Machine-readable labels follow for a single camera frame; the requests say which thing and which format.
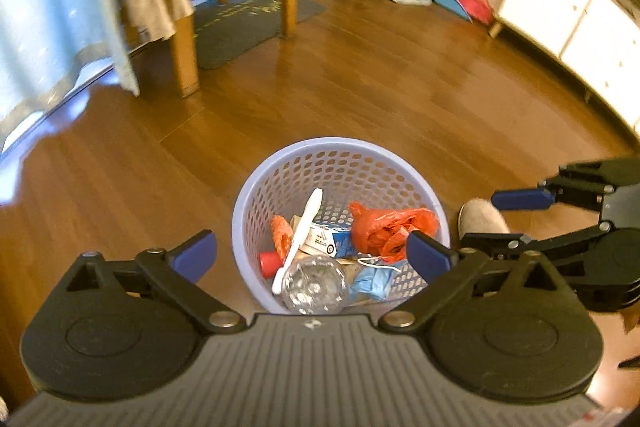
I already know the dark floor mat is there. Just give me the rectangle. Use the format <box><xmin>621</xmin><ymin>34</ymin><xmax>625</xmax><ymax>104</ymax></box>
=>
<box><xmin>191</xmin><ymin>0</ymin><xmax>329</xmax><ymax>70</ymax></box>

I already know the blue face mask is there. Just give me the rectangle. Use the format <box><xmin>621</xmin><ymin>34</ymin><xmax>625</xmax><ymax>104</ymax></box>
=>
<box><xmin>348</xmin><ymin>257</ymin><xmax>409</xmax><ymax>303</ymax></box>

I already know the blue and white small box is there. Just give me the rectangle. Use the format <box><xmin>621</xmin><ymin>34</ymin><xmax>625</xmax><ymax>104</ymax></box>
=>
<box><xmin>300</xmin><ymin>223</ymin><xmax>359</xmax><ymax>258</ymax></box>

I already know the white cabinet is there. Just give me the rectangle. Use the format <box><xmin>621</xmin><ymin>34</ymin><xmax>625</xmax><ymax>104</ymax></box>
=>
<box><xmin>492</xmin><ymin>0</ymin><xmax>640</xmax><ymax>134</ymax></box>

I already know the red plastic bag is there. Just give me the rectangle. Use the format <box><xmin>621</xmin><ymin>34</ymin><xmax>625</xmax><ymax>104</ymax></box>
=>
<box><xmin>450</xmin><ymin>0</ymin><xmax>496</xmax><ymax>26</ymax></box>

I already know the wooden table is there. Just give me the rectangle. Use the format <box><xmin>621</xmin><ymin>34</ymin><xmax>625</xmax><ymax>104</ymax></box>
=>
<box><xmin>122</xmin><ymin>0</ymin><xmax>306</xmax><ymax>98</ymax></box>

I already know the light blue curtain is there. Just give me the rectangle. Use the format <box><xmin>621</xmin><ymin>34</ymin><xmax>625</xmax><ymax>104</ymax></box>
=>
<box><xmin>0</xmin><ymin>0</ymin><xmax>141</xmax><ymax>148</ymax></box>

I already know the small red cup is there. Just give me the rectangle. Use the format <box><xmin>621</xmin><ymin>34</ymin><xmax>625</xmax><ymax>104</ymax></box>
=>
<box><xmin>259</xmin><ymin>251</ymin><xmax>281</xmax><ymax>279</ymax></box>

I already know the lavender plastic basket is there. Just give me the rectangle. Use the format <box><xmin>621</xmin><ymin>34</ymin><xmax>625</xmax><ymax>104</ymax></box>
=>
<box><xmin>231</xmin><ymin>137</ymin><xmax>451</xmax><ymax>316</ymax></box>

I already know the orange foam net sleeve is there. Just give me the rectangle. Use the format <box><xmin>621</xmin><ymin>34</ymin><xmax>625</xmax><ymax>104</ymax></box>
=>
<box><xmin>270</xmin><ymin>214</ymin><xmax>294</xmax><ymax>261</ymax></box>

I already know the orange plastic bag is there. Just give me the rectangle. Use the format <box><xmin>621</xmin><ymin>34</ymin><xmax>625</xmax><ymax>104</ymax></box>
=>
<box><xmin>348</xmin><ymin>202</ymin><xmax>441</xmax><ymax>264</ymax></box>

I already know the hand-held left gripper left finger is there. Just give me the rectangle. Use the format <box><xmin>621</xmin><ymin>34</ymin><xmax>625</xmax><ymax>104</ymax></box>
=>
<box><xmin>65</xmin><ymin>229</ymin><xmax>247</xmax><ymax>335</ymax></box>

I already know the white toothbrush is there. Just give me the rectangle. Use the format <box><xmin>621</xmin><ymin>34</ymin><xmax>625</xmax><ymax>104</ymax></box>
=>
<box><xmin>271</xmin><ymin>188</ymin><xmax>325</xmax><ymax>296</ymax></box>

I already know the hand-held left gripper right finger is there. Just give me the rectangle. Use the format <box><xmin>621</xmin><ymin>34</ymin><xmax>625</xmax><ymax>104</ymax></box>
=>
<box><xmin>377</xmin><ymin>229</ymin><xmax>572</xmax><ymax>335</ymax></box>

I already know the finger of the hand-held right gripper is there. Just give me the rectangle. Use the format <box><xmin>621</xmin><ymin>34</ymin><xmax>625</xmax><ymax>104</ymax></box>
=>
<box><xmin>491</xmin><ymin>158</ymin><xmax>640</xmax><ymax>212</ymax></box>
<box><xmin>459</xmin><ymin>221</ymin><xmax>614</xmax><ymax>269</ymax></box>

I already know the clear plastic water bottle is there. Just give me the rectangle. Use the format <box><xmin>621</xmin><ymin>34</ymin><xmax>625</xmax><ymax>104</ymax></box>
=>
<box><xmin>281</xmin><ymin>255</ymin><xmax>350</xmax><ymax>314</ymax></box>

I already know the person's beige slipper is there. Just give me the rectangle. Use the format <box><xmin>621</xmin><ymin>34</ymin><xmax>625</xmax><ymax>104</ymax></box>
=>
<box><xmin>457</xmin><ymin>199</ymin><xmax>511</xmax><ymax>241</ymax></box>

